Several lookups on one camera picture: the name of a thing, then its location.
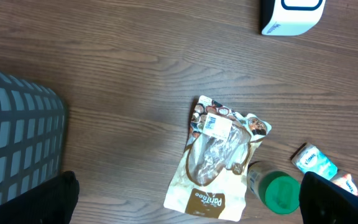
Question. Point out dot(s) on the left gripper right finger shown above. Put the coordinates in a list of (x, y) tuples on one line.
[(323, 202)]

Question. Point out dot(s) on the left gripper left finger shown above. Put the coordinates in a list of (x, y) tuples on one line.
[(51, 202)]

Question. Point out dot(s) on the orange tissue pack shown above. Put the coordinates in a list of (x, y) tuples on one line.
[(344, 180)]

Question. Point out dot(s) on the green lid jar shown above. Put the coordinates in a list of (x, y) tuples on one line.
[(276, 189)]

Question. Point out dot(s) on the teal tissue pack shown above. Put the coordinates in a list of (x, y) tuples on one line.
[(309, 158)]

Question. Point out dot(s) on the beige snack bag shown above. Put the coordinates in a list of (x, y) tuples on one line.
[(210, 180)]

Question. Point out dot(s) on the white barcode scanner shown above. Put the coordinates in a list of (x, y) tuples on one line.
[(289, 17)]

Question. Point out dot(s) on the grey plastic mesh basket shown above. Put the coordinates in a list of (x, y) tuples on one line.
[(33, 120)]

